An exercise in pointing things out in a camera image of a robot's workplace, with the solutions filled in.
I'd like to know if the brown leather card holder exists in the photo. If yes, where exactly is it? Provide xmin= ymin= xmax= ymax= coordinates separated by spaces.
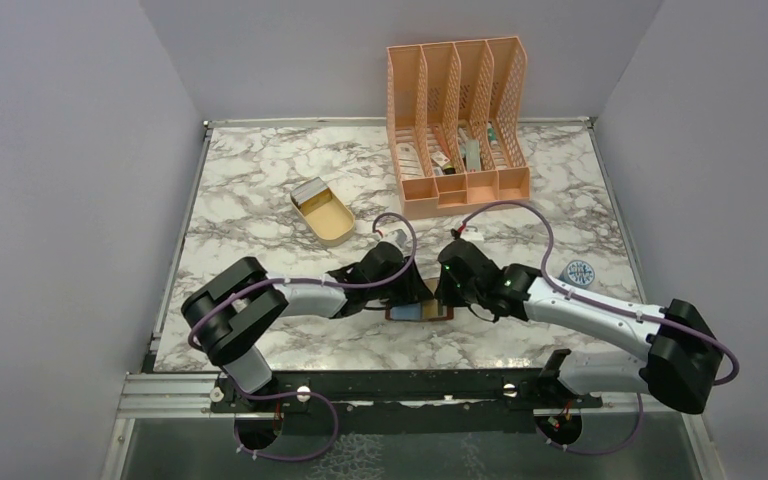
xmin=385 ymin=278 xmax=455 ymax=323

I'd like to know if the gold credit card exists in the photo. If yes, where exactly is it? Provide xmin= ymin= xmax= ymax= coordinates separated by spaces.
xmin=420 ymin=299 xmax=443 ymax=321

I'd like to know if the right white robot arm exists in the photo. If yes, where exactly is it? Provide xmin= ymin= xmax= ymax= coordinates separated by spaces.
xmin=435 ymin=239 xmax=723 ymax=415

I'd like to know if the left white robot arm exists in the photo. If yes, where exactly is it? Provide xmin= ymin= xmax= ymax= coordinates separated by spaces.
xmin=181 ymin=241 xmax=433 ymax=411

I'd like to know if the tan oval card tray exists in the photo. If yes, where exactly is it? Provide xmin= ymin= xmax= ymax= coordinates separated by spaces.
xmin=291 ymin=184 xmax=355 ymax=247

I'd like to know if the small box in organizer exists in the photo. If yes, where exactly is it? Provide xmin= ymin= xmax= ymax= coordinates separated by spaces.
xmin=430 ymin=151 xmax=457 ymax=176

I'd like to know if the green white tube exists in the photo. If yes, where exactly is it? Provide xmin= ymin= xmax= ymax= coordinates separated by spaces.
xmin=487 ymin=124 xmax=499 ymax=148

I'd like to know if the orange plastic file organizer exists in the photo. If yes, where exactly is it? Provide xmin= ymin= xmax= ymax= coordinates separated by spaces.
xmin=386 ymin=36 xmax=531 ymax=219

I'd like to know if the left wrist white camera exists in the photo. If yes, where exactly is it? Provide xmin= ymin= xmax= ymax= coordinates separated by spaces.
xmin=377 ymin=228 xmax=409 ymax=248

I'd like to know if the wrist white camera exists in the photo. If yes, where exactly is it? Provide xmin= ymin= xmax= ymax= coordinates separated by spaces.
xmin=377 ymin=228 xmax=409 ymax=248
xmin=457 ymin=226 xmax=484 ymax=243

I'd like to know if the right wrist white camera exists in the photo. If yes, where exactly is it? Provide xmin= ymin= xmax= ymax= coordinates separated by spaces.
xmin=457 ymin=226 xmax=484 ymax=243

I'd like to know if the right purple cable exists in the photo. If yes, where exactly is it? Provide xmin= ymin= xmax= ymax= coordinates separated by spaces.
xmin=450 ymin=199 xmax=741 ymax=458

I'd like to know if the purple cable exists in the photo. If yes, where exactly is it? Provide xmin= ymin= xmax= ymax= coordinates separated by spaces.
xmin=450 ymin=199 xmax=741 ymax=458
xmin=187 ymin=212 xmax=420 ymax=463

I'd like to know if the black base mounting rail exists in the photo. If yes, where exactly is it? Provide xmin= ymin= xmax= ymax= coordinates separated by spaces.
xmin=210 ymin=368 xmax=602 ymax=436

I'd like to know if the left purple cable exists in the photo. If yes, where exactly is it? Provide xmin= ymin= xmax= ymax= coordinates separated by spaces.
xmin=187 ymin=212 xmax=420 ymax=463

